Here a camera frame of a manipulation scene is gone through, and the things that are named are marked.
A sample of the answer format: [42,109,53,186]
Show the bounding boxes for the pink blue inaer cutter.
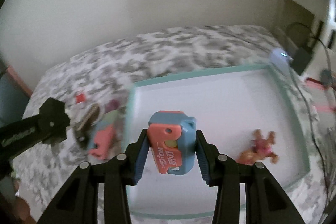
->
[88,122,116,160]

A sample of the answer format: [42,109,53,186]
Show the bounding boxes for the gold patterned black lighter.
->
[73,103,100,149]

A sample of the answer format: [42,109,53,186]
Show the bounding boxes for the coral blue utility knife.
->
[147,111,197,176]

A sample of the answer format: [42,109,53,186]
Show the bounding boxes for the red white glue bottle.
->
[75,92,86,105]

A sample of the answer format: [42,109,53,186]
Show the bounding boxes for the brown dog toy figure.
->
[236,129,279,165]

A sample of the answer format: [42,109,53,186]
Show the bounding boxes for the magenta small cylinder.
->
[105,99,120,113]

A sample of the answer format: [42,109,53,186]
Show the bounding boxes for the dark teal cabinet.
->
[0,66,31,127]

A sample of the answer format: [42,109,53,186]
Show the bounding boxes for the teal white shallow box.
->
[123,65,310,219]

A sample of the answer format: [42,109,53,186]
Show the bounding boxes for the floral grey white blanket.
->
[13,26,331,223]

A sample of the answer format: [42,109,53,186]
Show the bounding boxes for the white power strip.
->
[269,48,291,76]

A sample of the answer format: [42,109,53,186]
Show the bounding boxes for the white pink crochet mat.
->
[305,78,335,114]

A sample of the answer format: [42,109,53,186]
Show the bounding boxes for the black power adapter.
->
[290,46,313,76]

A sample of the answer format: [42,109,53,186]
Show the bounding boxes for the teal round tin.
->
[320,69,333,88]

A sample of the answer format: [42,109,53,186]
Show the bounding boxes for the black cable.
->
[286,22,336,214]

